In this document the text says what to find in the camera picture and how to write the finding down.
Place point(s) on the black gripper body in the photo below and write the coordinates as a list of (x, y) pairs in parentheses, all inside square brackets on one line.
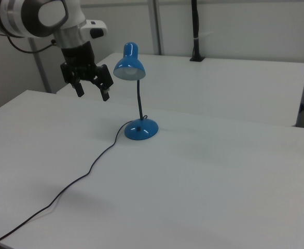
[(78, 58)]

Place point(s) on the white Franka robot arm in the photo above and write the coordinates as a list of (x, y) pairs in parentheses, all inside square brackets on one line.
[(14, 18)]

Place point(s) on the blue gooseneck desk lamp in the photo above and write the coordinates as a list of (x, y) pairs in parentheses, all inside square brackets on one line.
[(141, 129)]

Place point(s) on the grey partition post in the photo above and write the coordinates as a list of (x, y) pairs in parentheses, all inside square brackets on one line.
[(155, 26)]

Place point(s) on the black clamped mounting pole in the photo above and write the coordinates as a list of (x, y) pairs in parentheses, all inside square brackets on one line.
[(196, 28)]

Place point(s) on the white band on pole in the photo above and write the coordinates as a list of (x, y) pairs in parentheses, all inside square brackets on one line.
[(196, 39)]

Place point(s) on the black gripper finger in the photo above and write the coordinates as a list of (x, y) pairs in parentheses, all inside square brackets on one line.
[(79, 89), (103, 91)]

